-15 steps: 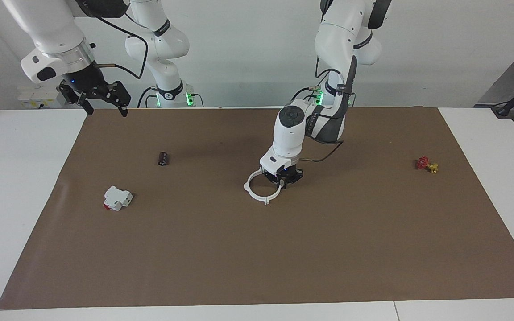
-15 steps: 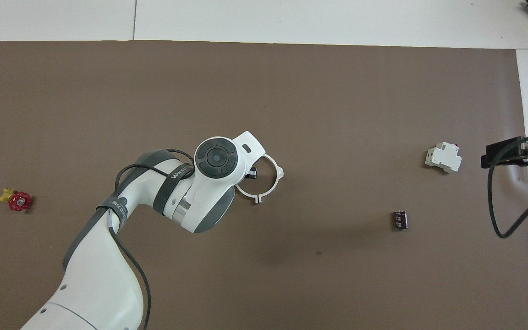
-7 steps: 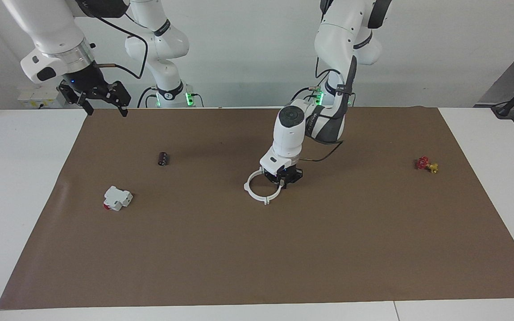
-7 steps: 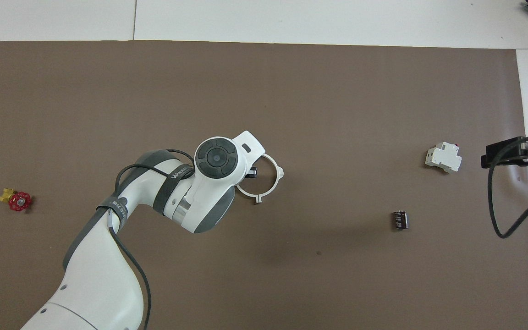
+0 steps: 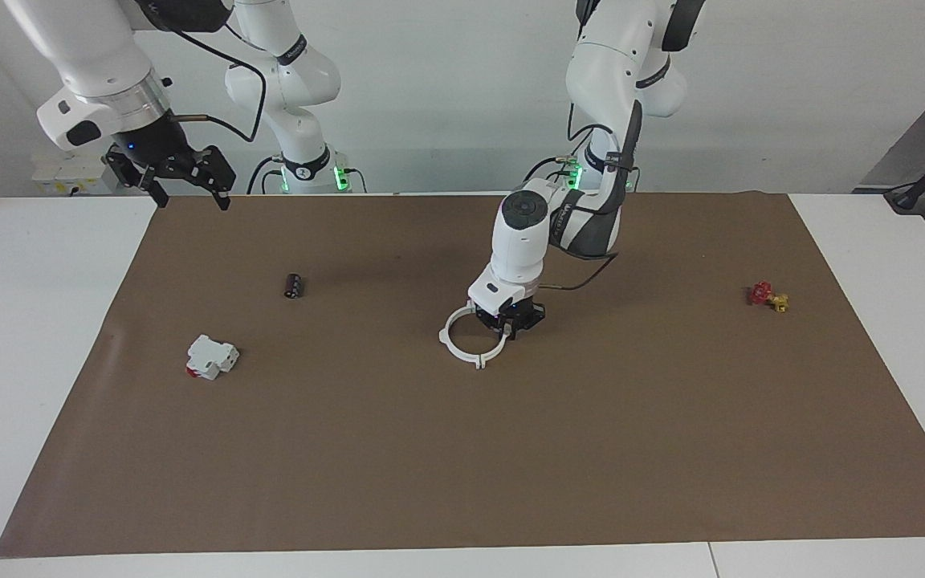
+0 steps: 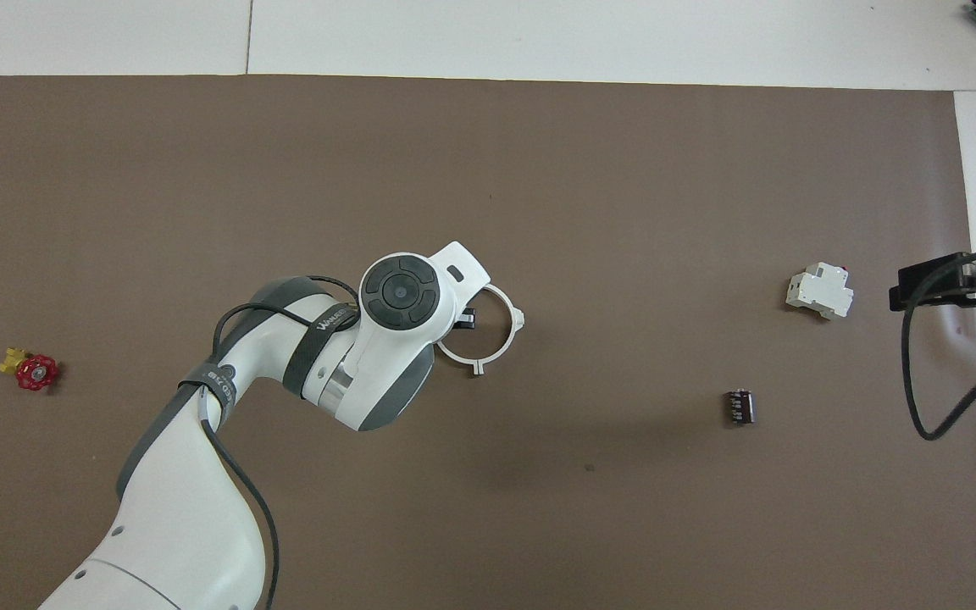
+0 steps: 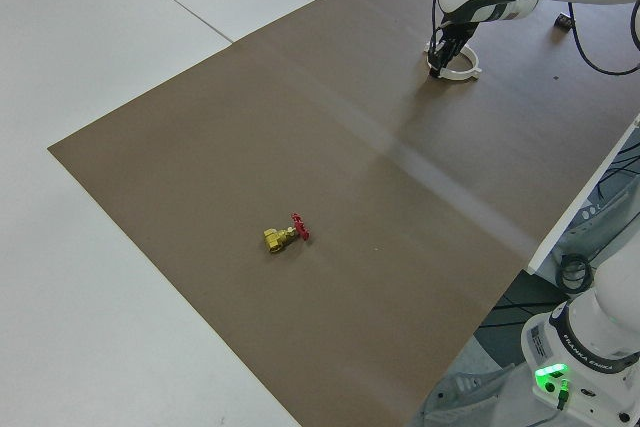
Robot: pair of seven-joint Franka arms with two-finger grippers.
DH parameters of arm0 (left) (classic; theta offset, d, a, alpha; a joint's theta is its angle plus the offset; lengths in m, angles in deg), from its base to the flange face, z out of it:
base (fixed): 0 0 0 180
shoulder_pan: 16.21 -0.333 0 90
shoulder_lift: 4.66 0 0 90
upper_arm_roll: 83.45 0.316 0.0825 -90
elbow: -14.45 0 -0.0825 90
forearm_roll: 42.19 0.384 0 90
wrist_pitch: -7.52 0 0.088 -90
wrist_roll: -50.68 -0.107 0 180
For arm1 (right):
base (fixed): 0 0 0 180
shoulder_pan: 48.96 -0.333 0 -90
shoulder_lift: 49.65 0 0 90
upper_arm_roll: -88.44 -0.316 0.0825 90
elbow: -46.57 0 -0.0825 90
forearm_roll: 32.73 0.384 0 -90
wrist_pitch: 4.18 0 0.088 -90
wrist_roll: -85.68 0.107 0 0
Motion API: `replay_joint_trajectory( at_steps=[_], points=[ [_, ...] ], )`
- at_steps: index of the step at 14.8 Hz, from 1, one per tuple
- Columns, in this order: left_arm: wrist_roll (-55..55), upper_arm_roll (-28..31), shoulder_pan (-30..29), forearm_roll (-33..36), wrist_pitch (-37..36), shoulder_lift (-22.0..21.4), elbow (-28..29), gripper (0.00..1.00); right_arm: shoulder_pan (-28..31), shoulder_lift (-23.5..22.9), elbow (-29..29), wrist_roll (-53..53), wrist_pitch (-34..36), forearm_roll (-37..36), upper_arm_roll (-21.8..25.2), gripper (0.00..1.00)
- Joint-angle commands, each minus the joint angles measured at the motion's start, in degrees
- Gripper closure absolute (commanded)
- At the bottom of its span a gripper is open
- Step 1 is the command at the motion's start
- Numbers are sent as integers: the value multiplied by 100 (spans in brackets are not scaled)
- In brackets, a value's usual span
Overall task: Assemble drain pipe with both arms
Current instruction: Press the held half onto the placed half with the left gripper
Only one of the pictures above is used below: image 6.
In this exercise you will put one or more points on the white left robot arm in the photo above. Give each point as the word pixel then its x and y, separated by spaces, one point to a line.
pixel 183 508

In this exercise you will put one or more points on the white circuit breaker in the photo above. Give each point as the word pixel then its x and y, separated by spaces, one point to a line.
pixel 818 292

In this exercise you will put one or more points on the red and yellow valve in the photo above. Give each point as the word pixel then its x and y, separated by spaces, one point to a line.
pixel 36 372

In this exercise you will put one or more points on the black cylindrical capacitor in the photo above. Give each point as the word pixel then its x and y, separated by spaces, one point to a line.
pixel 740 407

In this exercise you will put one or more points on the brown paper mat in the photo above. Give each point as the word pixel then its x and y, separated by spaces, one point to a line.
pixel 623 212

